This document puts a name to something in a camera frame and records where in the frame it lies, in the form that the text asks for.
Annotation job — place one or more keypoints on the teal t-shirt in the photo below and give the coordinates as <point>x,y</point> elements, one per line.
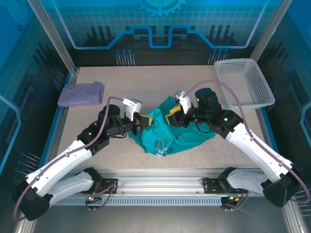
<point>170,140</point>

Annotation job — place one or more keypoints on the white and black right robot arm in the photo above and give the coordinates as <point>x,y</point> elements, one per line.
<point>255,150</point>

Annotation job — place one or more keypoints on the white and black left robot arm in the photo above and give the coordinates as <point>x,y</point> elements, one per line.
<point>60,167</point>

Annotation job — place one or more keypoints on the folded purple t-shirt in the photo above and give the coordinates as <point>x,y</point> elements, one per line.
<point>80,94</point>

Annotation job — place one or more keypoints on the white perforated plastic basket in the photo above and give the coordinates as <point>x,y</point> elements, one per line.
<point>264,85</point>

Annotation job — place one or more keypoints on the small connector with led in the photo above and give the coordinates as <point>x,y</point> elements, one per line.
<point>233,197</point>
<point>91,197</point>

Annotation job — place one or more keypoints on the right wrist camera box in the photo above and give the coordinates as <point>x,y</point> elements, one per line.
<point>184,102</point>

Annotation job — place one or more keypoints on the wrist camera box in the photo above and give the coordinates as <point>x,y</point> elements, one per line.
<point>184,102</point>
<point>132,106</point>

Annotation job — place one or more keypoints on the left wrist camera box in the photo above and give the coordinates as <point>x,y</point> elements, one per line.
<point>132,106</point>

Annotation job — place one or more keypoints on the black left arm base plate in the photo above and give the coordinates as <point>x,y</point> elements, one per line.
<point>107,182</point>

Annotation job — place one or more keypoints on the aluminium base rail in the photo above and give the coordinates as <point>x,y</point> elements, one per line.
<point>158,180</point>

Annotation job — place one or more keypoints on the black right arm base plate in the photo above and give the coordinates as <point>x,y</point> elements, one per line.
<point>211,187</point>

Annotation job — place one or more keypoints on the aluminium frame post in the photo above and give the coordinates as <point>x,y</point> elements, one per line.
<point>54,36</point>
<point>269,29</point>

